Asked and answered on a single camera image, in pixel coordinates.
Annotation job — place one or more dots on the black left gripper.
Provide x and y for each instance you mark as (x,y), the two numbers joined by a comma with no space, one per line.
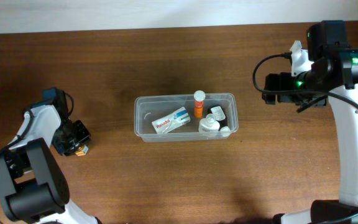
(74,140)

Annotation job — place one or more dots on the white pump bottle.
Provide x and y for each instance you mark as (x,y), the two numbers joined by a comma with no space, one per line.
(209,126)

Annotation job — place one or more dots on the dark bottle white cap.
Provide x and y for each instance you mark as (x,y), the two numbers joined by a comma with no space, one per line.
(221,118)

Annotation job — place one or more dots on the small orange box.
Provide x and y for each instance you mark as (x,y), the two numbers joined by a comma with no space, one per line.
(82,150)

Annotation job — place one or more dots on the orange tube white cap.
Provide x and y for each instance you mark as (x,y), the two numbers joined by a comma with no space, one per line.
(199,97)

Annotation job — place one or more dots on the white Panadol box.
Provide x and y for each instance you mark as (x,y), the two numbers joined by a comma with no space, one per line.
(171,121)

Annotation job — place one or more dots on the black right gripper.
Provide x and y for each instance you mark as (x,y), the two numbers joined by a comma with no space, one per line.
(270,88)

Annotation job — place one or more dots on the clear plastic container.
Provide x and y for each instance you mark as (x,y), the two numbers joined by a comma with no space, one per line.
(149,108)

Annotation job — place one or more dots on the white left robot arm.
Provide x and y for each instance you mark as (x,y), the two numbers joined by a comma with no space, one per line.
(33,188)

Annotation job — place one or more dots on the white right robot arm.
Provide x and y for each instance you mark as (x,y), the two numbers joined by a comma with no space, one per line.
(325,73)

